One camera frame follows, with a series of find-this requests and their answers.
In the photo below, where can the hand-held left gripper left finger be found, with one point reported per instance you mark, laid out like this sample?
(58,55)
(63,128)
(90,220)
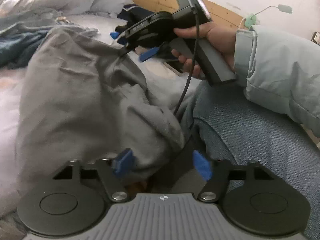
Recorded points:
(122,163)

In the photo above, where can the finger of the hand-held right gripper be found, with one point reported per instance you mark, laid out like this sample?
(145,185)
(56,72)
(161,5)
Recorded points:
(125,50)
(150,54)

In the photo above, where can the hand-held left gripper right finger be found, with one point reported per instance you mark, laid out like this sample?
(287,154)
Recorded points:
(201,165)

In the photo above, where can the grey t-shirt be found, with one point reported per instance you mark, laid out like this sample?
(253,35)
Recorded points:
(75,92)

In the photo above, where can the blue t-shirt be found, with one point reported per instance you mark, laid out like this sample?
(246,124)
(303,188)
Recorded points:
(20,45)

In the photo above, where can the person's right hand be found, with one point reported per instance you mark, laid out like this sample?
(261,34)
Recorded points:
(217,37)

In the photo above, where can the black garment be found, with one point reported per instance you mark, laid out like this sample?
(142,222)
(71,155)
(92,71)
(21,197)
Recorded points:
(122,27)

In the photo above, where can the smartphone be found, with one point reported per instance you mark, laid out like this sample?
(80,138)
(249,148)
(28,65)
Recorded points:
(173,67)

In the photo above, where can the navy blue cloth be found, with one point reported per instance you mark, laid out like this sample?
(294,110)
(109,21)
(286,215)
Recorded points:
(140,13)

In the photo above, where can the person's leg in jeans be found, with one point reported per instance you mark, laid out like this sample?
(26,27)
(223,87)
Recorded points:
(237,135)

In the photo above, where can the mint green clip lamp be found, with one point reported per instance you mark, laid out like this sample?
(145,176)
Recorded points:
(285,8)

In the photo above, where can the light blue bed sheet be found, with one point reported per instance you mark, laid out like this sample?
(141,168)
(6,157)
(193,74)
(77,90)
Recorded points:
(10,85)

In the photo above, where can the wall socket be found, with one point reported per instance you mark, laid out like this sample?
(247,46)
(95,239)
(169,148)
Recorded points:
(316,37)

